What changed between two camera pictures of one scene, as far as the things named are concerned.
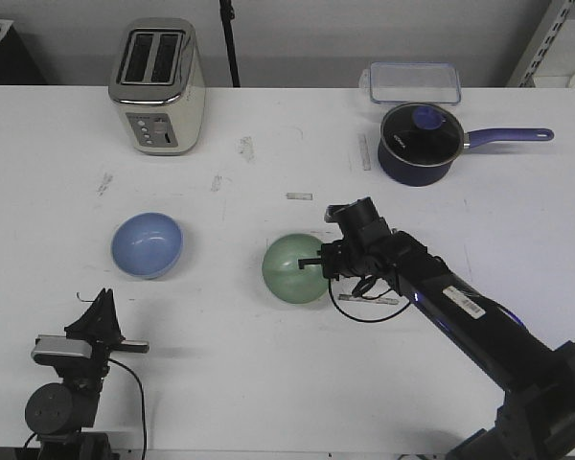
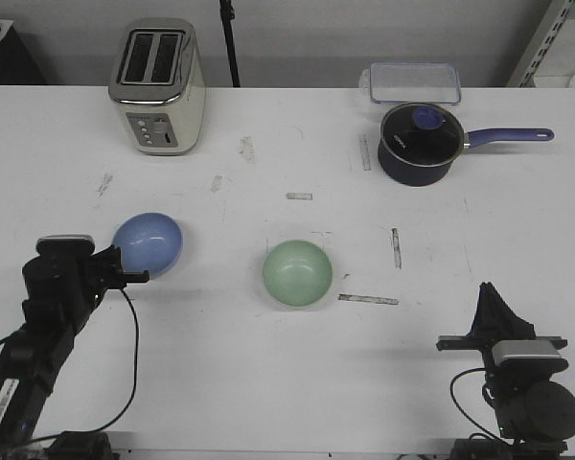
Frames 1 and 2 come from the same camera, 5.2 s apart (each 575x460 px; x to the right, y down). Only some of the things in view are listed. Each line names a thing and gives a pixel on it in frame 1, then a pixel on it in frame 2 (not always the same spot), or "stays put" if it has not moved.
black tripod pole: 227,14 stays put
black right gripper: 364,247 -> 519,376
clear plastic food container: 412,82 stays put
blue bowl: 147,244 stays put
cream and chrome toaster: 156,74 stays put
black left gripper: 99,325 -> 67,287
